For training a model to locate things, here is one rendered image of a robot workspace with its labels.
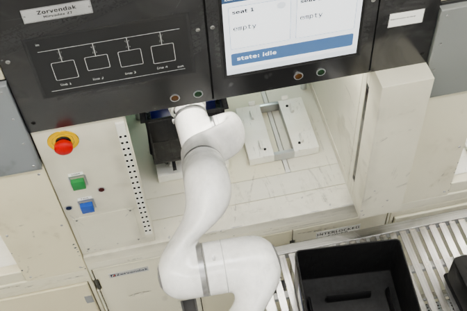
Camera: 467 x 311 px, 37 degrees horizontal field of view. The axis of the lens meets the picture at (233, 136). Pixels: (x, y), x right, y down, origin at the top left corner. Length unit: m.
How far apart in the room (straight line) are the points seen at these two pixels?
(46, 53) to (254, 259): 0.55
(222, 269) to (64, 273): 0.81
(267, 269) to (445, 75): 0.65
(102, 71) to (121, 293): 0.92
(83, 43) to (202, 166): 0.32
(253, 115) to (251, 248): 0.89
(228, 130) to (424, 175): 0.65
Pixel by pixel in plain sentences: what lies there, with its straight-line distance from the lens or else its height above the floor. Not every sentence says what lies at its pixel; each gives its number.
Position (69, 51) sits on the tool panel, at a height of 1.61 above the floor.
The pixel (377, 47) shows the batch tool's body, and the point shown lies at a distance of 1.52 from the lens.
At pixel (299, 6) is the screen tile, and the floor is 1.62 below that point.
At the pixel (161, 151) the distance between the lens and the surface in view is 1.93.
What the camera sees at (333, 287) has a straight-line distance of 1.97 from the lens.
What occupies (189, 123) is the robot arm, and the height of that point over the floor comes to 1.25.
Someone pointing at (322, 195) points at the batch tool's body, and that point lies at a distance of 2.00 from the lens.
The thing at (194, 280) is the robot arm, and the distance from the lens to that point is 1.29.
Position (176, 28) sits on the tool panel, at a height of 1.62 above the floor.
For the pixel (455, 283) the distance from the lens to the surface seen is 1.99.
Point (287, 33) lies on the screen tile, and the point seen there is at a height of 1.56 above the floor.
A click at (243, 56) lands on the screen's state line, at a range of 1.43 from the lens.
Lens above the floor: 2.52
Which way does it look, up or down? 51 degrees down
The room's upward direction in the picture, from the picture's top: 4 degrees counter-clockwise
